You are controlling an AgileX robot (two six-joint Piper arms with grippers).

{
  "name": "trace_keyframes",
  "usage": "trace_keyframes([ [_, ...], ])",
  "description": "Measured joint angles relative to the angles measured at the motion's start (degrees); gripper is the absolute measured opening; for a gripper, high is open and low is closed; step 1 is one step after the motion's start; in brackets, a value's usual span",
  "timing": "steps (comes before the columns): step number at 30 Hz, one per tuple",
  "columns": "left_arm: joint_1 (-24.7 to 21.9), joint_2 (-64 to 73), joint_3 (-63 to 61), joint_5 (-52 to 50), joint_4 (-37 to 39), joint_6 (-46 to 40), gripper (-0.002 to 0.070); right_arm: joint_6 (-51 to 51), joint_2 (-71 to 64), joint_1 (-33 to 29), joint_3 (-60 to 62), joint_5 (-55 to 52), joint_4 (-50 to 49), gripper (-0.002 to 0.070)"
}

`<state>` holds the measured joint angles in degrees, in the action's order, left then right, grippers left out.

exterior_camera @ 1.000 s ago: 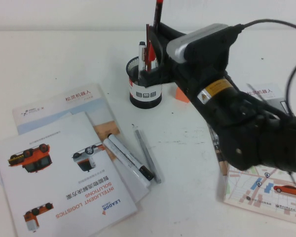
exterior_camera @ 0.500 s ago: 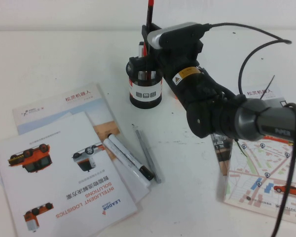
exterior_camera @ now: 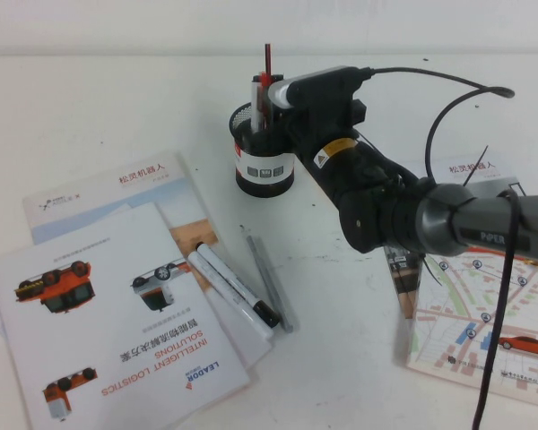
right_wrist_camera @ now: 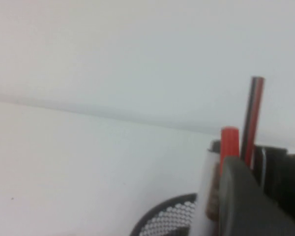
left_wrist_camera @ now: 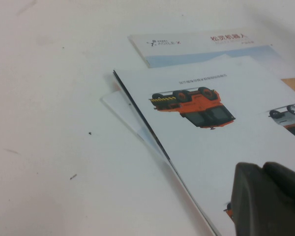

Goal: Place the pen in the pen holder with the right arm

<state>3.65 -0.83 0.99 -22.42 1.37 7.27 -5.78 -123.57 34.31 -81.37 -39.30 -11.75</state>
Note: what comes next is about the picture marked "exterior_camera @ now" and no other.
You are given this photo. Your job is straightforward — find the black pen with red cap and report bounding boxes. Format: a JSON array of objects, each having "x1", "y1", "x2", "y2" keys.
[{"x1": 256, "y1": 42, "x2": 275, "y2": 90}]

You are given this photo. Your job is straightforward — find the Leador logistics brochure orange vehicles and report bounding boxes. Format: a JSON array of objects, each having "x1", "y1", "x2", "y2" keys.
[{"x1": 0, "y1": 201, "x2": 252, "y2": 430}]

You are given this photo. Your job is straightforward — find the white marker standing upright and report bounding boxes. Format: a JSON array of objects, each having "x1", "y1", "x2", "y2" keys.
[{"x1": 249, "y1": 79, "x2": 262, "y2": 134}]

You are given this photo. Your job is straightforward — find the black camera cable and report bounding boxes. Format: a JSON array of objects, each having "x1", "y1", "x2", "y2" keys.
[{"x1": 360, "y1": 65, "x2": 525, "y2": 430}]

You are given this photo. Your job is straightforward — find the black mesh pen holder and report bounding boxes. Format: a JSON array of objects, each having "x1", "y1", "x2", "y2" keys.
[{"x1": 230, "y1": 100, "x2": 297, "y2": 200}]

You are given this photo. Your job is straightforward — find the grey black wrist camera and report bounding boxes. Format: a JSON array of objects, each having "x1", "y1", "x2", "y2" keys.
[{"x1": 268, "y1": 65, "x2": 369, "y2": 111}]

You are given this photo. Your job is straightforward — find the black zip tie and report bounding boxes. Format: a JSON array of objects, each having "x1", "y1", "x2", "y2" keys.
[
  {"x1": 447, "y1": 142, "x2": 490, "y2": 211},
  {"x1": 422, "y1": 252, "x2": 444, "y2": 293}
]

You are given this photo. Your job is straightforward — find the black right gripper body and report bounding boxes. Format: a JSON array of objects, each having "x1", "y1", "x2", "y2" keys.
[{"x1": 286, "y1": 100, "x2": 373, "y2": 180}]

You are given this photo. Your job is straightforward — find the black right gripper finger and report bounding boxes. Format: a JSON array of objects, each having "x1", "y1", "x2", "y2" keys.
[
  {"x1": 260, "y1": 87, "x2": 279, "y2": 131},
  {"x1": 271, "y1": 107, "x2": 298, "y2": 141}
]

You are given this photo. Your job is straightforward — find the all white marker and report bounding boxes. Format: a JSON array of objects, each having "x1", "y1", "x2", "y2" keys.
[{"x1": 187, "y1": 251, "x2": 274, "y2": 345}]

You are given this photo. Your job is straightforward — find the silver metal pen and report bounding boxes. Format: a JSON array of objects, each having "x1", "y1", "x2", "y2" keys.
[{"x1": 244, "y1": 235, "x2": 296, "y2": 333}]

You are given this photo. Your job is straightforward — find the city map brochure red car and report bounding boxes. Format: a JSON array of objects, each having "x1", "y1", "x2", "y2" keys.
[{"x1": 405, "y1": 250, "x2": 538, "y2": 400}]

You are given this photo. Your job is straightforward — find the white marker with black cap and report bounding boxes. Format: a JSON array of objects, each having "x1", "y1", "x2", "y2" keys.
[{"x1": 195, "y1": 240, "x2": 281, "y2": 329}]

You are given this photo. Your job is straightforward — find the AgileX brochure with blue band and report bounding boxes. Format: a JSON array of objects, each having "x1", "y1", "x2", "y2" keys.
[{"x1": 22, "y1": 150, "x2": 274, "y2": 374}]

